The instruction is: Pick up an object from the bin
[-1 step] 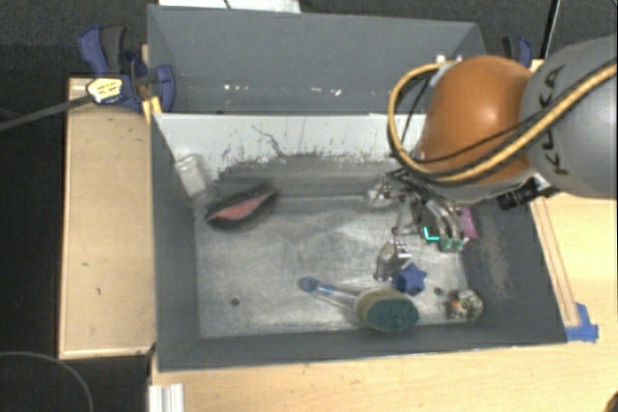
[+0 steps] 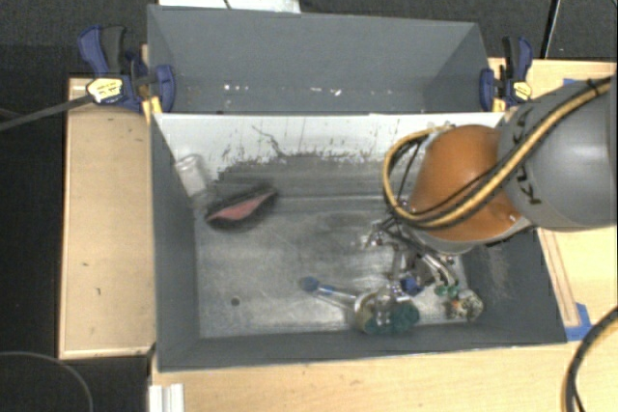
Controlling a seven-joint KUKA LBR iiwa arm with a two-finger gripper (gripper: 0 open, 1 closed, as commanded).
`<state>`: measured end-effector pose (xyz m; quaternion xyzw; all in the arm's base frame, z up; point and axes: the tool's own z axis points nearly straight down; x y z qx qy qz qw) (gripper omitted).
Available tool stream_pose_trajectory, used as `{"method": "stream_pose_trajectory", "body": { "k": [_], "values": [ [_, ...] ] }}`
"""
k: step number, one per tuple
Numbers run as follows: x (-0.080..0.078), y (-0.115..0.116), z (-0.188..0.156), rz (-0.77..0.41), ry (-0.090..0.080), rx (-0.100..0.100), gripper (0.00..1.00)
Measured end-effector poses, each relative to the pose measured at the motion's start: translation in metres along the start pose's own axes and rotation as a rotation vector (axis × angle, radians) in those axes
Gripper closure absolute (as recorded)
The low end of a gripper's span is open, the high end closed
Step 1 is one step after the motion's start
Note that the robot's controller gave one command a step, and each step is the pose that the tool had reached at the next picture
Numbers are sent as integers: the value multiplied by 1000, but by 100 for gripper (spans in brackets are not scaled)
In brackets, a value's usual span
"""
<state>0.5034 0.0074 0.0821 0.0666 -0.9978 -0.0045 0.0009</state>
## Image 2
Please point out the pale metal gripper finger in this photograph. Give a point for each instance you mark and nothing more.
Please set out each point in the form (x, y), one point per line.
(401, 293)
(386, 312)

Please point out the green and silver round object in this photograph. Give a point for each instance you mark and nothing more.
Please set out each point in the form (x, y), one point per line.
(403, 318)

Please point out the blue and grey small tool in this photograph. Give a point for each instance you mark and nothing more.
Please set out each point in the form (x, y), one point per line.
(328, 290)

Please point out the multicoloured small toy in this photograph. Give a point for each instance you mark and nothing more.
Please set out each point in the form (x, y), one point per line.
(463, 306)

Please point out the grey metal bin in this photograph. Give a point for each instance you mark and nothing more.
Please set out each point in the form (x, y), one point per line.
(289, 251)

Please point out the black and red soft object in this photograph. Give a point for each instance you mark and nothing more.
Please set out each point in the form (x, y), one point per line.
(241, 210)

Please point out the pale wood flat board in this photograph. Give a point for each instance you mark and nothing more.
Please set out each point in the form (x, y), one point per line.
(108, 227)

